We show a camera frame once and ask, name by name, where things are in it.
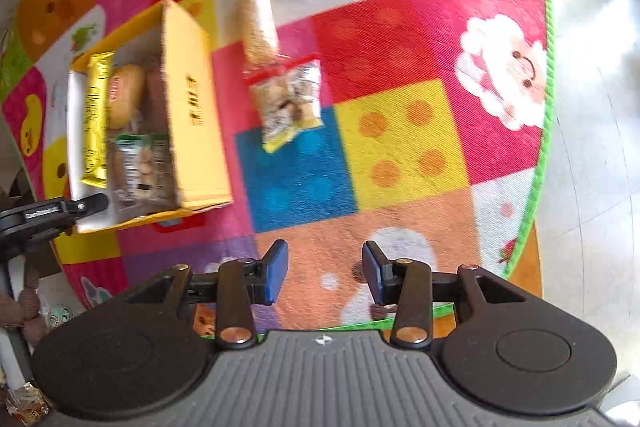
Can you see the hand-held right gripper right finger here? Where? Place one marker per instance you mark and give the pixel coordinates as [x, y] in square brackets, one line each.
[374, 272]

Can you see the yellow snack packet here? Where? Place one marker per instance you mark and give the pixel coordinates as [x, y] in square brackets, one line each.
[95, 122]

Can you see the large brown bun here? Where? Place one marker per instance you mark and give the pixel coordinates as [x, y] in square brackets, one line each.
[127, 92]

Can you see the teal round toy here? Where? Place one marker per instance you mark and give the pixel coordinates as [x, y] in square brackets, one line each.
[59, 317]

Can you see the long clear crisp packet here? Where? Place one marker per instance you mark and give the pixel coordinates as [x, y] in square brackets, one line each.
[257, 22]

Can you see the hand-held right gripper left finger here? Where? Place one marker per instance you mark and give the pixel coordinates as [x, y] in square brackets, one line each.
[276, 272]

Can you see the colourful cartoon play mat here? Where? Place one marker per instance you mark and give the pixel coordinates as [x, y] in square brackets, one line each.
[400, 132]

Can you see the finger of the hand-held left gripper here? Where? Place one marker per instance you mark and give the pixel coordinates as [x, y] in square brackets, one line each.
[85, 206]

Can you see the yellow cardboard box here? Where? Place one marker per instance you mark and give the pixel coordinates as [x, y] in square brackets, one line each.
[197, 137]

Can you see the brown knitted toy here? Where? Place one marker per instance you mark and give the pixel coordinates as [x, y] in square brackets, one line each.
[27, 307]

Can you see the clear wrapped packet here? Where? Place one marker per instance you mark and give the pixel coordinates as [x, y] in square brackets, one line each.
[25, 404]

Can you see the mixed candy packet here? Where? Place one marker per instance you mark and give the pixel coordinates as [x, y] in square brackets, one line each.
[285, 104]

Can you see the green-edged cookie packet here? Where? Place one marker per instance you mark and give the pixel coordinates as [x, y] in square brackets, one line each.
[142, 167]

